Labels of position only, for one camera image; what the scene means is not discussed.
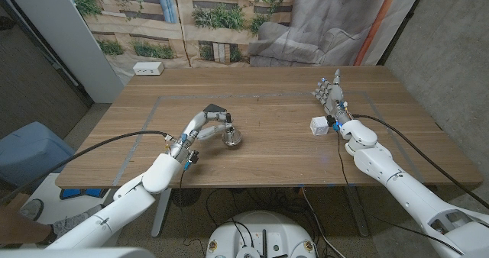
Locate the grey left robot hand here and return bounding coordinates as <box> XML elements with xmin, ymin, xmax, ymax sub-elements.
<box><xmin>164</xmin><ymin>111</ymin><xmax>233</xmax><ymax>171</ymax></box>

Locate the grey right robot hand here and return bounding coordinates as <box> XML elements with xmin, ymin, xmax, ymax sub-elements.
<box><xmin>312</xmin><ymin>68</ymin><xmax>355</xmax><ymax>133</ymax></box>

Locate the silver bell black handle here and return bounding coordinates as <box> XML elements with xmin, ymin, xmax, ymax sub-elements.
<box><xmin>221</xmin><ymin>114</ymin><xmax>243</xmax><ymax>149</ymax></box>

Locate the white robot shoulder housing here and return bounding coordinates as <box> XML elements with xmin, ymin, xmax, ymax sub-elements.
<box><xmin>0</xmin><ymin>246</ymin><xmax>156</xmax><ymax>258</ymax></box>

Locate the black card holder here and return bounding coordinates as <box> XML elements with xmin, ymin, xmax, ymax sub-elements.
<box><xmin>202</xmin><ymin>103</ymin><xmax>227</xmax><ymax>114</ymax></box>

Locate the white embossed box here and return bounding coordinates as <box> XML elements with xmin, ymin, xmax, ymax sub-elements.
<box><xmin>309</xmin><ymin>115</ymin><xmax>330</xmax><ymax>137</ymax></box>

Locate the black round grille disc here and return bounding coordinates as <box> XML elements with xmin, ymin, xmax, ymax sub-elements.
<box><xmin>170</xmin><ymin>188</ymin><xmax>202</xmax><ymax>208</ymax></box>

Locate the white power strip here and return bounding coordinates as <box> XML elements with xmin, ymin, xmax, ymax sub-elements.
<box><xmin>132</xmin><ymin>61</ymin><xmax>165</xmax><ymax>76</ymax></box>

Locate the grey metal table leg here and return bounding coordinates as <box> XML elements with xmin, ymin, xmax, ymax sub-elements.
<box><xmin>345</xmin><ymin>185</ymin><xmax>371</xmax><ymax>238</ymax></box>
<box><xmin>151</xmin><ymin>188</ymin><xmax>173</xmax><ymax>239</ymax></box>

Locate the printed fabric backdrop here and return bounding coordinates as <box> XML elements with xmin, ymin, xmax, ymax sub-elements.
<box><xmin>63</xmin><ymin>0</ymin><xmax>427</xmax><ymax>85</ymax></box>

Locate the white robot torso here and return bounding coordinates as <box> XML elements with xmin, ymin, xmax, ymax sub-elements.
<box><xmin>205</xmin><ymin>211</ymin><xmax>317</xmax><ymax>258</ymax></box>

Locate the white pillar panel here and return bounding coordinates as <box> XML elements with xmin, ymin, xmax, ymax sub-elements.
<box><xmin>2</xmin><ymin>0</ymin><xmax>125</xmax><ymax>104</ymax></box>

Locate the grey sneaker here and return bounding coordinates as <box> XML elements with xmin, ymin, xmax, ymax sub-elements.
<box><xmin>49</xmin><ymin>204</ymin><xmax>104</xmax><ymax>238</ymax></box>
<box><xmin>18</xmin><ymin>198</ymin><xmax>45</xmax><ymax>221</ymax></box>

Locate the white floor board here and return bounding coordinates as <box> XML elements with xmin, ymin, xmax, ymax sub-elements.
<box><xmin>21</xmin><ymin>173</ymin><xmax>115</xmax><ymax>228</ymax></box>

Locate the blue grey storage bin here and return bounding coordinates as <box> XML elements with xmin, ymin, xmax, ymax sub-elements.
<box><xmin>0</xmin><ymin>121</ymin><xmax>76</xmax><ymax>192</ymax></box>

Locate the person's brown trouser leg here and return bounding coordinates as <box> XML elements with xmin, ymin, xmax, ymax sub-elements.
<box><xmin>0</xmin><ymin>206</ymin><xmax>53</xmax><ymax>247</ymax></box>

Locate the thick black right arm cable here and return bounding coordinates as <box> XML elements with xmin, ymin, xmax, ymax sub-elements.
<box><xmin>353</xmin><ymin>114</ymin><xmax>489</xmax><ymax>209</ymax></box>

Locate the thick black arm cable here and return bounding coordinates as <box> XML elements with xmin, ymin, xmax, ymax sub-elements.
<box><xmin>0</xmin><ymin>130</ymin><xmax>169</xmax><ymax>205</ymax></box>
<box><xmin>353</xmin><ymin>114</ymin><xmax>489</xmax><ymax>209</ymax></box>

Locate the thin black left wrist cable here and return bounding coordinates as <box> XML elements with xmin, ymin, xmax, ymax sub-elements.
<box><xmin>177</xmin><ymin>169</ymin><xmax>188</xmax><ymax>213</ymax></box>

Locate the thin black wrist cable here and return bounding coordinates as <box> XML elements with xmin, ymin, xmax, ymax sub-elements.
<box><xmin>177</xmin><ymin>169</ymin><xmax>188</xmax><ymax>213</ymax></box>
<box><xmin>336</xmin><ymin>131</ymin><xmax>465</xmax><ymax>256</ymax></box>

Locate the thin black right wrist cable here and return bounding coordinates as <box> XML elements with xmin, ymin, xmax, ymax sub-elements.
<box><xmin>336</xmin><ymin>131</ymin><xmax>465</xmax><ymax>256</ymax></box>

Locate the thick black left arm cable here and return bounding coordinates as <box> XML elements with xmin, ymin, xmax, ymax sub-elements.
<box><xmin>0</xmin><ymin>130</ymin><xmax>169</xmax><ymax>205</ymax></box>

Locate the grey floor cable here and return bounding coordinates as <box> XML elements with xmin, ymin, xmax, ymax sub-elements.
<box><xmin>300</xmin><ymin>187</ymin><xmax>337</xmax><ymax>258</ymax></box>

